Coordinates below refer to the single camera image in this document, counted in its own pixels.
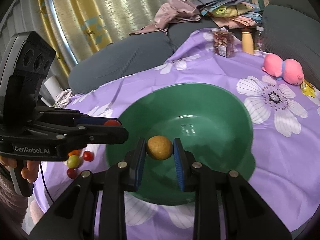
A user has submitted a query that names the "clear snack jar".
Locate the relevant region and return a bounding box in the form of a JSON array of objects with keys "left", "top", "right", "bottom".
[{"left": 213, "top": 30, "right": 234, "bottom": 57}]

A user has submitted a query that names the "left hand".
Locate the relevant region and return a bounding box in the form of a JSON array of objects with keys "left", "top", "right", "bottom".
[{"left": 1, "top": 156, "right": 40, "bottom": 184}]

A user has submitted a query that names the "grey sofa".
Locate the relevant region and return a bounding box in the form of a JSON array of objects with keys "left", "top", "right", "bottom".
[{"left": 68, "top": 18, "right": 226, "bottom": 95}]

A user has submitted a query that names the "pink plush toy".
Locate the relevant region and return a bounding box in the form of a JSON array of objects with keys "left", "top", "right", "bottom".
[{"left": 262, "top": 53, "right": 304, "bottom": 85}]

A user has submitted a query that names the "brown round fruit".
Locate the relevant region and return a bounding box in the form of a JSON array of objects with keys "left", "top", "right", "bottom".
[{"left": 147, "top": 135, "right": 173, "bottom": 160}]

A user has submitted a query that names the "red tomato with stem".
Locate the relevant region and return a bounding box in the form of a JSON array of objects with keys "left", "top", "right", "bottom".
[{"left": 82, "top": 150, "right": 94, "bottom": 162}]

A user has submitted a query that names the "white paper roll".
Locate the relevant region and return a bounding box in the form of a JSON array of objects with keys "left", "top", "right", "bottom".
[{"left": 44, "top": 75, "right": 63, "bottom": 101}]

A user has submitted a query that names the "pile of clothes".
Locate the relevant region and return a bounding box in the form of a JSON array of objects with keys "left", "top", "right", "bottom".
[{"left": 131, "top": 0, "right": 269, "bottom": 35}]

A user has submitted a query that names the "green plastic bowl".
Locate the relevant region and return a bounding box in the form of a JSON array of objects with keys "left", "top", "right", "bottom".
[{"left": 105, "top": 82, "right": 256, "bottom": 206}]

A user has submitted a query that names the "white braided cloth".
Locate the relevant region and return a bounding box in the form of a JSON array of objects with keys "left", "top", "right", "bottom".
[{"left": 53, "top": 88, "right": 74, "bottom": 108}]

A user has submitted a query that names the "large orange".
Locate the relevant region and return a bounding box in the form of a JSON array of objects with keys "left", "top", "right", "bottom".
[{"left": 68, "top": 150, "right": 82, "bottom": 157}]

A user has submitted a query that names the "large green fruit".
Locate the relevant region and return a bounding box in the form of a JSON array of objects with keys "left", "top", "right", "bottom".
[{"left": 67, "top": 155, "right": 81, "bottom": 169}]

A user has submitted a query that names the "yellow bottle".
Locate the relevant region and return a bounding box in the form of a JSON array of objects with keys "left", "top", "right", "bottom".
[{"left": 241, "top": 29, "right": 254, "bottom": 55}]

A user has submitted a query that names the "grey armchair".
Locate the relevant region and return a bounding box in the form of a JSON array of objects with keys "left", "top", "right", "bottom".
[{"left": 263, "top": 0, "right": 320, "bottom": 88}]

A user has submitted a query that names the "dark red tomato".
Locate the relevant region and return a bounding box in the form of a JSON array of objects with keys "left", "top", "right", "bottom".
[{"left": 104, "top": 119, "right": 122, "bottom": 126}]

